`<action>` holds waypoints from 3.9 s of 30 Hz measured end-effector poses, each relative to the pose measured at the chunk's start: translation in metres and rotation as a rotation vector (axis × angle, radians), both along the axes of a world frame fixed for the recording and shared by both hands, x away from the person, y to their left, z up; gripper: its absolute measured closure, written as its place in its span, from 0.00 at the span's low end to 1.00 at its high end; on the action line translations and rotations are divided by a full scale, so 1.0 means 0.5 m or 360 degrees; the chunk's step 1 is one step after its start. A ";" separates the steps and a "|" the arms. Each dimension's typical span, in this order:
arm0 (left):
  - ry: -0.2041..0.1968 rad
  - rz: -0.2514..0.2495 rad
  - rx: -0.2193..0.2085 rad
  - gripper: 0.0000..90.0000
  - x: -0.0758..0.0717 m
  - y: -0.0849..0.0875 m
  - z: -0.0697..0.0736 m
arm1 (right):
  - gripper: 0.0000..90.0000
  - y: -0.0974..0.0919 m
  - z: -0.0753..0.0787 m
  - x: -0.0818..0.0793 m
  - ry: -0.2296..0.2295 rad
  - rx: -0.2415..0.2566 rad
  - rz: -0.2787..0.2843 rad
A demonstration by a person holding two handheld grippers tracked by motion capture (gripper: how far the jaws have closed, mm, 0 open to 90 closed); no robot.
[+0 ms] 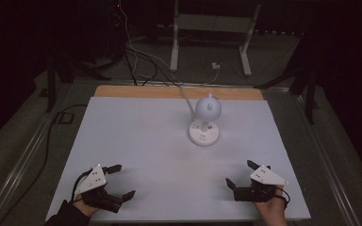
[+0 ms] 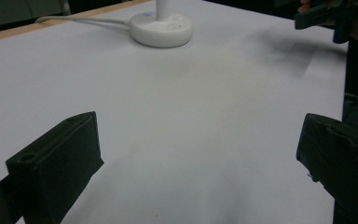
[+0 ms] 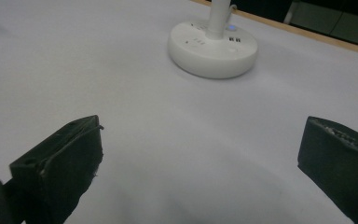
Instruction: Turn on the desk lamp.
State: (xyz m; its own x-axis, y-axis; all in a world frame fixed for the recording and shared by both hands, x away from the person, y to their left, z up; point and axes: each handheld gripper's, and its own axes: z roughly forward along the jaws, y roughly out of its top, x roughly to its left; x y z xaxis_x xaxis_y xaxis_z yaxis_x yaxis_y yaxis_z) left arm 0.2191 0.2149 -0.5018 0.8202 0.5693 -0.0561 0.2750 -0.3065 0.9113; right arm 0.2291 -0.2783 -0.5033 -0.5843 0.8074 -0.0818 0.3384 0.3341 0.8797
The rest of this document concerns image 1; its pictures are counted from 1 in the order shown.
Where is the white table mat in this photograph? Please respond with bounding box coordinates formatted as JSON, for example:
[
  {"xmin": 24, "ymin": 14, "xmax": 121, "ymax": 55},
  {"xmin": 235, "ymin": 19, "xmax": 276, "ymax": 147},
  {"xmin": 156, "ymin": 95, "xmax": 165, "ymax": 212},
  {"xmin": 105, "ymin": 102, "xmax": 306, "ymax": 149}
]
[{"xmin": 45, "ymin": 95, "xmax": 312, "ymax": 222}]

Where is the long black floor cable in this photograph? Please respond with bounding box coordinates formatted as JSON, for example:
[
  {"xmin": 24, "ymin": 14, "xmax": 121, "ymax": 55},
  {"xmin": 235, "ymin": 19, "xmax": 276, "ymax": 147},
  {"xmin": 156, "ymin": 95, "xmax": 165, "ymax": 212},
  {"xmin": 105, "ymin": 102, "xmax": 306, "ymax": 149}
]
[{"xmin": 0, "ymin": 104, "xmax": 90, "ymax": 226}]

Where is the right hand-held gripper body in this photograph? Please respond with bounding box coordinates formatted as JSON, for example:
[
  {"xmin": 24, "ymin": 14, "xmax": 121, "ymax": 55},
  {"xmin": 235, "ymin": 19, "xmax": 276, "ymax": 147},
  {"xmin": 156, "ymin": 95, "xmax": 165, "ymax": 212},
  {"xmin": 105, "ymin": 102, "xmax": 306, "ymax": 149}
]
[{"xmin": 233, "ymin": 164, "xmax": 290, "ymax": 203}]

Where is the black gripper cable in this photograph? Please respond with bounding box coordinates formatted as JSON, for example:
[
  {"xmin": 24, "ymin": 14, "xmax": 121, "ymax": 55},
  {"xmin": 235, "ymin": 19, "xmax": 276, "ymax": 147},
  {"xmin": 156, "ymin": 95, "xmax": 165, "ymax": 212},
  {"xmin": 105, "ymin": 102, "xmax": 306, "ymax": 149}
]
[{"xmin": 70, "ymin": 169, "xmax": 92, "ymax": 203}]

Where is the person's right hand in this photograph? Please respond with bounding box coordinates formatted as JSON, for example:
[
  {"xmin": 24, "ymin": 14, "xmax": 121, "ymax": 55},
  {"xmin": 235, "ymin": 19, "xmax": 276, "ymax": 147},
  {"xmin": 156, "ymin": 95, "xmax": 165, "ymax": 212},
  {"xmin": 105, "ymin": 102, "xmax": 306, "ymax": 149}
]
[{"xmin": 253, "ymin": 185, "xmax": 288, "ymax": 221}]

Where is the white round desk lamp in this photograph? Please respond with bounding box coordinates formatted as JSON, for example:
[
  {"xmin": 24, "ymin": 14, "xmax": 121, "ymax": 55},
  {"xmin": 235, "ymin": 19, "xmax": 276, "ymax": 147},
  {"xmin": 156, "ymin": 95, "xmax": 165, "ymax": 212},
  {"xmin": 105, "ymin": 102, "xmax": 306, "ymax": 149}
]
[{"xmin": 188, "ymin": 92, "xmax": 223, "ymax": 148}]

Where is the person's left hand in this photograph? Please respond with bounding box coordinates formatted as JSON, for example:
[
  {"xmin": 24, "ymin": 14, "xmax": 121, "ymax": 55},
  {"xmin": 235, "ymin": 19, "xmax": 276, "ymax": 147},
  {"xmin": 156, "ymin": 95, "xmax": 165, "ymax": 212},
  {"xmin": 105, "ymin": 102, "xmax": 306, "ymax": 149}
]
[{"xmin": 72, "ymin": 194, "xmax": 100, "ymax": 218}]

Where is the white lamp cable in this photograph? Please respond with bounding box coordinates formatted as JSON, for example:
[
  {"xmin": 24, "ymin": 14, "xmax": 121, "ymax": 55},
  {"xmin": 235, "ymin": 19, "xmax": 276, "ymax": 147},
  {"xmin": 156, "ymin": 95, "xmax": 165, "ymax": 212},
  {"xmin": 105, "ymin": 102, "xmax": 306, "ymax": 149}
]
[{"xmin": 178, "ymin": 85, "xmax": 198, "ymax": 121}]

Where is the black floor cables bundle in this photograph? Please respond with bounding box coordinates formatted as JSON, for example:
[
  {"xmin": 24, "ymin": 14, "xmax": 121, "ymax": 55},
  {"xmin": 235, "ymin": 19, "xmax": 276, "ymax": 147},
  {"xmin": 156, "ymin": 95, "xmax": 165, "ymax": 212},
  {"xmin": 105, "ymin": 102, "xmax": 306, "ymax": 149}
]
[{"xmin": 123, "ymin": 41, "xmax": 178, "ymax": 88}]

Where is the black tripod stand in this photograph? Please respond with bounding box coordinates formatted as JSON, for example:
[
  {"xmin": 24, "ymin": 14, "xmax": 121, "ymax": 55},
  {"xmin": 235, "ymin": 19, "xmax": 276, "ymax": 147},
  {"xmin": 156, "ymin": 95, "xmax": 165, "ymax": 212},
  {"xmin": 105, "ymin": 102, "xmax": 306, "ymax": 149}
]
[
  {"xmin": 39, "ymin": 51, "xmax": 122, "ymax": 114},
  {"xmin": 254, "ymin": 29, "xmax": 321, "ymax": 125}
]

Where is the white metal stand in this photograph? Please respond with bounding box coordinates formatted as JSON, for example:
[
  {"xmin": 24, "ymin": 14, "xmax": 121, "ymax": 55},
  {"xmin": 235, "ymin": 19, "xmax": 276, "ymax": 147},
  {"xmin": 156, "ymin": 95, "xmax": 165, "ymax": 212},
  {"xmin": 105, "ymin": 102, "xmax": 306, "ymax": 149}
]
[{"xmin": 169, "ymin": 0, "xmax": 262, "ymax": 77}]

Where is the metal floor rail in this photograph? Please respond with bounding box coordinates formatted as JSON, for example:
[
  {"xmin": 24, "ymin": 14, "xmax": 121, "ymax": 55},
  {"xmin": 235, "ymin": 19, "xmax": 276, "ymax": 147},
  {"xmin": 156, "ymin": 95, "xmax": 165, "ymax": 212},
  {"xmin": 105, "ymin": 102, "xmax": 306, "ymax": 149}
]
[
  {"xmin": 290, "ymin": 92, "xmax": 362, "ymax": 226},
  {"xmin": 0, "ymin": 79, "xmax": 76, "ymax": 226}
]

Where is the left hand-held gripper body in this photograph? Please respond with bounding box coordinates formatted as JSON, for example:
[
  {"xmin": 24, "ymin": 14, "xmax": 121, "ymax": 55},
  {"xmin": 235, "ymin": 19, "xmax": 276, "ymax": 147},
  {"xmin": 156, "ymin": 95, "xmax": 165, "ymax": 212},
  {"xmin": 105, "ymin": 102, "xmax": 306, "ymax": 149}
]
[{"xmin": 74, "ymin": 163, "xmax": 124, "ymax": 215}]

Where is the black rectangular floor frame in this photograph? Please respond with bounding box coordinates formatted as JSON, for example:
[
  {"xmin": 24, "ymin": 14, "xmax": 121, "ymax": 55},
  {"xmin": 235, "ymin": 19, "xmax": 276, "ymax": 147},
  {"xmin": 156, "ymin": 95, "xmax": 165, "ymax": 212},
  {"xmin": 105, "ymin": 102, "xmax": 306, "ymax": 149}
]
[{"xmin": 53, "ymin": 111, "xmax": 75, "ymax": 125}]

